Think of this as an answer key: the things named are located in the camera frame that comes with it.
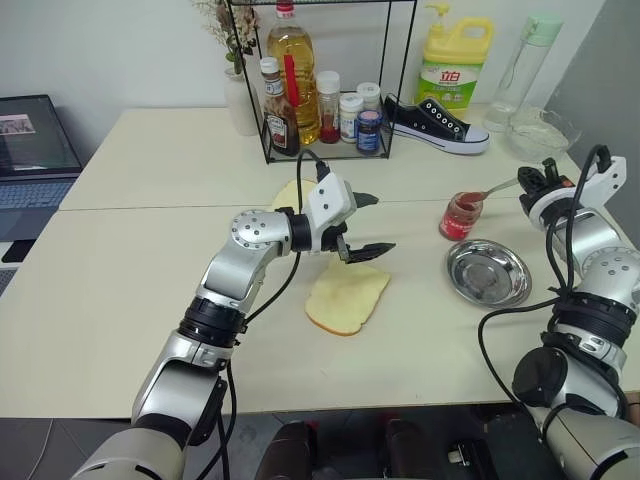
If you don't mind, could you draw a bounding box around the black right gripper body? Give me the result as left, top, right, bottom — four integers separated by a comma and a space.
518, 172, 574, 211

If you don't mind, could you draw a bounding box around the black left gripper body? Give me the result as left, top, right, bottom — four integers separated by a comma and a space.
319, 185, 360, 260

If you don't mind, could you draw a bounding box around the metal spoon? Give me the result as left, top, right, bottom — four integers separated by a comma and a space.
461, 178, 524, 204

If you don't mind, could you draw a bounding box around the square bread slice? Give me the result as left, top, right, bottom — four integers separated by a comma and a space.
304, 261, 392, 338

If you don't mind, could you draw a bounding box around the round-topped bread slice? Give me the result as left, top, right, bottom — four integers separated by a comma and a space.
270, 179, 322, 214

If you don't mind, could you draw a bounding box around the glass jar of red jam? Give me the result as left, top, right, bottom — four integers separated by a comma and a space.
438, 191, 484, 243

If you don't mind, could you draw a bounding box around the clear glass bowl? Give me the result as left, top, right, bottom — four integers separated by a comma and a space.
504, 105, 584, 164

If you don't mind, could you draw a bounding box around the blue jar with pink lid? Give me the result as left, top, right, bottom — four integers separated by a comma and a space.
355, 109, 384, 154

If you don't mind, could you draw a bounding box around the white seasoning jar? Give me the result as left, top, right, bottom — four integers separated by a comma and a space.
338, 92, 366, 145

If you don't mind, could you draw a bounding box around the spice jar with red contents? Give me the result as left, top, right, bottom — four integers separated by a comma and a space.
315, 70, 343, 145

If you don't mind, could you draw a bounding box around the round stainless steel dish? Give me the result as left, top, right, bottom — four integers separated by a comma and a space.
445, 238, 533, 307

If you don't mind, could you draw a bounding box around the clear bottle with green lid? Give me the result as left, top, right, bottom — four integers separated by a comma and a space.
482, 14, 566, 133

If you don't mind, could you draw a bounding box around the black and white canvas shoe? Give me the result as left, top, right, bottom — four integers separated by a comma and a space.
383, 92, 492, 156

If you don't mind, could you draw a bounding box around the white-lidded clear seasoning jar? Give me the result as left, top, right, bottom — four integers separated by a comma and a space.
355, 81, 382, 114

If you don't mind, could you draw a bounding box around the ketchup bottle white cap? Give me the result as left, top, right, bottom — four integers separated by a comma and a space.
258, 56, 302, 158

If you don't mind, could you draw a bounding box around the yellow dish detergent bottle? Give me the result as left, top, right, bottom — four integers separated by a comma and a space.
414, 3, 496, 122

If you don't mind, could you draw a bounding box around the white vase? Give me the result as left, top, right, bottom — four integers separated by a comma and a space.
223, 73, 262, 138

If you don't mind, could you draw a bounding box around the dark rounded shape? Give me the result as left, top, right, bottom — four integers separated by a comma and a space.
261, 419, 320, 480

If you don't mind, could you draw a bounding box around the dried flower bouquet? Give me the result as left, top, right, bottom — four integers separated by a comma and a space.
191, 0, 262, 77

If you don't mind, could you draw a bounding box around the black phone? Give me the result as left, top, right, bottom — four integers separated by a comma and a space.
1, 239, 37, 265

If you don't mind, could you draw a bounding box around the grey open laptop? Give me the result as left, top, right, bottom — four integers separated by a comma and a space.
0, 94, 84, 242

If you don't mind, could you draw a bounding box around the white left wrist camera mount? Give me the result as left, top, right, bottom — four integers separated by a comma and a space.
305, 174, 358, 252

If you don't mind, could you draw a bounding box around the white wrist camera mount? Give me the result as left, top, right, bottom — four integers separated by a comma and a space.
524, 155, 629, 230
305, 174, 358, 252

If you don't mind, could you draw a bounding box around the black wire rack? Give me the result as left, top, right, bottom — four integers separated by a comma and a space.
226, 0, 419, 165

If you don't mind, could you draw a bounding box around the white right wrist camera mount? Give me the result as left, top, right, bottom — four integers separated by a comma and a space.
524, 155, 629, 230

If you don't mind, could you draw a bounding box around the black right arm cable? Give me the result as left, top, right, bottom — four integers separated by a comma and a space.
477, 144, 629, 419

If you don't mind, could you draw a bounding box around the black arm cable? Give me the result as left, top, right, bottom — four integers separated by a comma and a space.
477, 144, 629, 419
192, 148, 334, 480

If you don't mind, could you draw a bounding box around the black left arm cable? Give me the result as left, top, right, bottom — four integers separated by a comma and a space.
192, 148, 334, 480

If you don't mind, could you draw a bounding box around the cooking oil bottle red handle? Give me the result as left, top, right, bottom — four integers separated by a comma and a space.
265, 0, 322, 147

